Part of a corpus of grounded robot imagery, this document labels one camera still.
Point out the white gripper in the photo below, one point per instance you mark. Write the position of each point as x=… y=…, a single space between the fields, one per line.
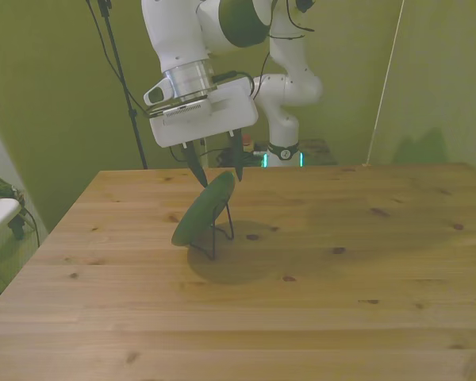
x=206 y=125

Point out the green round plate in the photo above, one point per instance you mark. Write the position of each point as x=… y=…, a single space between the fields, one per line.
x=202 y=210

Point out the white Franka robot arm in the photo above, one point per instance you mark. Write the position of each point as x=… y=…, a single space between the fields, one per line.
x=174 y=35

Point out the yellow emergency stop button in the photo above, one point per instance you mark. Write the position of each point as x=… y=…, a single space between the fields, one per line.
x=248 y=147

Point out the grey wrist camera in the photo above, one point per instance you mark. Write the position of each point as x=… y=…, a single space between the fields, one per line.
x=182 y=112

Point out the black camera stand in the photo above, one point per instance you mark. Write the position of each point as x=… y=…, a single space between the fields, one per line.
x=133 y=114

